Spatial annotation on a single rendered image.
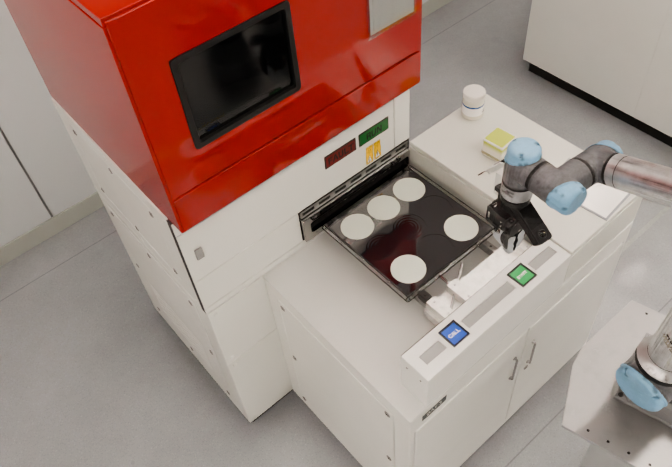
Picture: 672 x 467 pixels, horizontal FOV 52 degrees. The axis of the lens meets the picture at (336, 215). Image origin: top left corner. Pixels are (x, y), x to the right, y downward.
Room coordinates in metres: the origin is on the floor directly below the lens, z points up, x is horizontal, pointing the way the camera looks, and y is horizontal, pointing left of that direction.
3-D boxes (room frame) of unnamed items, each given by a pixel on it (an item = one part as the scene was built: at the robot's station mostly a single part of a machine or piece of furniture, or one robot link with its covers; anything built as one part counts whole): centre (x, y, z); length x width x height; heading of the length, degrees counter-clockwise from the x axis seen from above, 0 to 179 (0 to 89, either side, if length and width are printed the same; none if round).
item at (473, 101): (1.68, -0.48, 1.01); 0.07 x 0.07 x 0.10
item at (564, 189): (0.98, -0.49, 1.35); 0.11 x 0.11 x 0.08; 31
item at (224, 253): (1.36, 0.08, 1.02); 0.82 x 0.03 x 0.40; 126
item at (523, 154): (1.05, -0.43, 1.35); 0.09 x 0.08 x 0.11; 31
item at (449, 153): (1.43, -0.58, 0.89); 0.62 x 0.35 x 0.14; 36
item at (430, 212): (1.29, -0.21, 0.90); 0.34 x 0.34 x 0.01; 36
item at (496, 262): (1.08, -0.38, 0.87); 0.36 x 0.08 x 0.03; 126
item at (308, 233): (1.45, -0.08, 0.89); 0.44 x 0.02 x 0.10; 126
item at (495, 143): (1.48, -0.52, 1.00); 0.07 x 0.07 x 0.07; 40
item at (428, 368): (0.95, -0.37, 0.89); 0.55 x 0.09 x 0.14; 126
